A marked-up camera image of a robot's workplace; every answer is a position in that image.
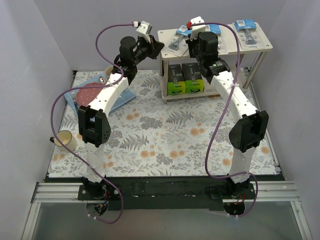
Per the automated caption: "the clear blue razor blister pack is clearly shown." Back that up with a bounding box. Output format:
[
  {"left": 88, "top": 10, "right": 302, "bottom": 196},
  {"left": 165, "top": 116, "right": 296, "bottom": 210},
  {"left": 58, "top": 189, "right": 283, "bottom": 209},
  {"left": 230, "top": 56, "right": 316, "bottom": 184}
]
[{"left": 163, "top": 25, "right": 190, "bottom": 57}]

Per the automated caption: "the black green Gillette Labs box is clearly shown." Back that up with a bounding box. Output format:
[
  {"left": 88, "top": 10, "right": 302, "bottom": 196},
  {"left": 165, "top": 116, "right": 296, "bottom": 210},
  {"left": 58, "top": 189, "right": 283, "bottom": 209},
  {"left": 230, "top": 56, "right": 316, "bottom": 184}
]
[{"left": 167, "top": 64, "right": 186, "bottom": 95}]

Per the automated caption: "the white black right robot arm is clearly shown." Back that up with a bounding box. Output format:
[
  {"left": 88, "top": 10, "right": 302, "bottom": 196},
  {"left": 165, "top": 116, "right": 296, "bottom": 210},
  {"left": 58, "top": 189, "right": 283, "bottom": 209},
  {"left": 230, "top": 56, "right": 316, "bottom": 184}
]
[{"left": 186, "top": 32, "right": 269, "bottom": 199}]

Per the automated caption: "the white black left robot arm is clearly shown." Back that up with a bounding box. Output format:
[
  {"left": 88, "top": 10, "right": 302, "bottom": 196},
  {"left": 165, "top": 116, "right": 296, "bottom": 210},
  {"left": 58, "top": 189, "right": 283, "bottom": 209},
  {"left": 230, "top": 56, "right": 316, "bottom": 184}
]
[{"left": 78, "top": 36, "right": 165, "bottom": 200}]

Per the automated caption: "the beige ceramic mug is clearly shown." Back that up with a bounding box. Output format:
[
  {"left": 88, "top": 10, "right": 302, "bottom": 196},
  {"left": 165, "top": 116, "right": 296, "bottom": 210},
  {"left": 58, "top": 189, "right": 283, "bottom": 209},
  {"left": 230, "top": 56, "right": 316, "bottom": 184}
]
[{"left": 104, "top": 65, "right": 114, "bottom": 80}]

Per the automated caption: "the blue checked cloth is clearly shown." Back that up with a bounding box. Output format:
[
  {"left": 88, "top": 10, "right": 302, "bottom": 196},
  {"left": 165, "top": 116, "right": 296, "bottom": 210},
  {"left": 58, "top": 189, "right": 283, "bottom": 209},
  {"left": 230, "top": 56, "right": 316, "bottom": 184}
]
[{"left": 64, "top": 73, "right": 136, "bottom": 116}]

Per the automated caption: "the silver spoon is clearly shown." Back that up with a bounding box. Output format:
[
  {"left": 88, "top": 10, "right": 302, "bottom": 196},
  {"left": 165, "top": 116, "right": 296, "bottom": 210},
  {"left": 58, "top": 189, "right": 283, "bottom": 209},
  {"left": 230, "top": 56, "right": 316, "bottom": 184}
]
[{"left": 99, "top": 76, "right": 106, "bottom": 84}]

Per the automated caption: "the pink dotted plate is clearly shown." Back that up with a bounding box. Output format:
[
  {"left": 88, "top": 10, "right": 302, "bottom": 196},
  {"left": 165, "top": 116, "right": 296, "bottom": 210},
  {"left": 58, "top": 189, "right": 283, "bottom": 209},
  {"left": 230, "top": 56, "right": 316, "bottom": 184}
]
[{"left": 75, "top": 87, "right": 102, "bottom": 107}]

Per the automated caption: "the silver fork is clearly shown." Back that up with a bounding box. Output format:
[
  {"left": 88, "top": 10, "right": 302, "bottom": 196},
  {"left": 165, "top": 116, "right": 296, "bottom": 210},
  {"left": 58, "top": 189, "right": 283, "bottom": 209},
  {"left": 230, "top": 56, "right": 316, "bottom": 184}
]
[{"left": 69, "top": 91, "right": 78, "bottom": 112}]

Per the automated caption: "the cream enamel cup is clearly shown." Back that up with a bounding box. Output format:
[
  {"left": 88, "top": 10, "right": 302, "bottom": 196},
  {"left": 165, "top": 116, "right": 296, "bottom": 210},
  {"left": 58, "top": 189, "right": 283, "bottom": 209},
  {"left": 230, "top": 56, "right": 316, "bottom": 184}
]
[{"left": 49, "top": 130, "right": 78, "bottom": 153}]

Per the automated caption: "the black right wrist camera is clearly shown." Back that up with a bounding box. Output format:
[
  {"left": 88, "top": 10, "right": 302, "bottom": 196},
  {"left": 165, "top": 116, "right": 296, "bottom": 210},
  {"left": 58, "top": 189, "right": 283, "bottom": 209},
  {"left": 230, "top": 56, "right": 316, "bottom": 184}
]
[{"left": 198, "top": 31, "right": 219, "bottom": 59}]

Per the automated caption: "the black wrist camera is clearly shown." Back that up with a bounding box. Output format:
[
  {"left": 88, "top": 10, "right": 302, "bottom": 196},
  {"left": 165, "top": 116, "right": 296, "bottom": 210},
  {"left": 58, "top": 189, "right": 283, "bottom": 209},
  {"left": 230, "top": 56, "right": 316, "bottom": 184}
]
[
  {"left": 119, "top": 36, "right": 139, "bottom": 61},
  {"left": 198, "top": 31, "right": 219, "bottom": 59}
]

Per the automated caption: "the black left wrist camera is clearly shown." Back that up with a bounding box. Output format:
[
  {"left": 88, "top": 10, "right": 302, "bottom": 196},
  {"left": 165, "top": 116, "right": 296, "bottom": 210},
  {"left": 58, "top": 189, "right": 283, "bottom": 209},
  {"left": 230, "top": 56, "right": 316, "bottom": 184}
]
[{"left": 119, "top": 36, "right": 139, "bottom": 61}]

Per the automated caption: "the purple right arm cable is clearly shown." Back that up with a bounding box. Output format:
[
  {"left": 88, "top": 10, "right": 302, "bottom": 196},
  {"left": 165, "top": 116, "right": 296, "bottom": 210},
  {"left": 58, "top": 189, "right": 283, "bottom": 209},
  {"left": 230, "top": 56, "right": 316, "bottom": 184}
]
[{"left": 187, "top": 22, "right": 258, "bottom": 218}]

